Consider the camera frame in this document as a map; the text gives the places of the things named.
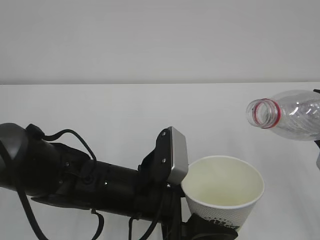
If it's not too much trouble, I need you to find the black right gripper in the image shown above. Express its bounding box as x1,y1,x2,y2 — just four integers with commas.
313,89,320,172

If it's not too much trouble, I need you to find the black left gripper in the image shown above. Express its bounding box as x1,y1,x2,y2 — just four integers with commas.
132,159,240,240

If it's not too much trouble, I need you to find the clear water bottle red label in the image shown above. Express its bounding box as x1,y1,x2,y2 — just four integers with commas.
246,89,320,141

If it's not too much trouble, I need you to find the white paper cup green logo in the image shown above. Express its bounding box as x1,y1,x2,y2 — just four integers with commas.
181,155,265,231

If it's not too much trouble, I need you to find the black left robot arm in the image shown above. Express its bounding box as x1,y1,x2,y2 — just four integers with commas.
0,123,238,240

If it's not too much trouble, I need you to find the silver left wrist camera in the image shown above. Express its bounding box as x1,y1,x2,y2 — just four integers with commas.
167,126,189,185

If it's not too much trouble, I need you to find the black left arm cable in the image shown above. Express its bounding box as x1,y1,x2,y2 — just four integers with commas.
14,124,166,240

